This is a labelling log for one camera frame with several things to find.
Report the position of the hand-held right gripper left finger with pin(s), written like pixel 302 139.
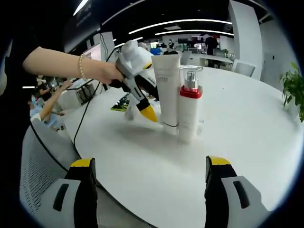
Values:
pixel 83 197

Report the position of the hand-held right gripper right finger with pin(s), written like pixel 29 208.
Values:
pixel 216 197

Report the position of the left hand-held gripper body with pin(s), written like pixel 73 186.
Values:
pixel 135 57

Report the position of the white skincare tube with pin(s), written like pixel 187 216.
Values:
pixel 167 95

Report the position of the dark green skincare sachet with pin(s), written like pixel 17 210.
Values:
pixel 120 105

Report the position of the white red-collared skincare pump bottle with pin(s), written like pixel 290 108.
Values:
pixel 188 111

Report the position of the person's left hand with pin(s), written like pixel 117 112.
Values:
pixel 109 73

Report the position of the blue plastic crate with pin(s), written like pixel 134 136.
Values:
pixel 156 51

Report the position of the large display screen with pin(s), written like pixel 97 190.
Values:
pixel 94 52

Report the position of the white mesh chair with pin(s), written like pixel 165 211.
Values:
pixel 42 166

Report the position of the white office chair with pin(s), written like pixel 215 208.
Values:
pixel 243 69

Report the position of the green potted plant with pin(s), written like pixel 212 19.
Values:
pixel 293 90

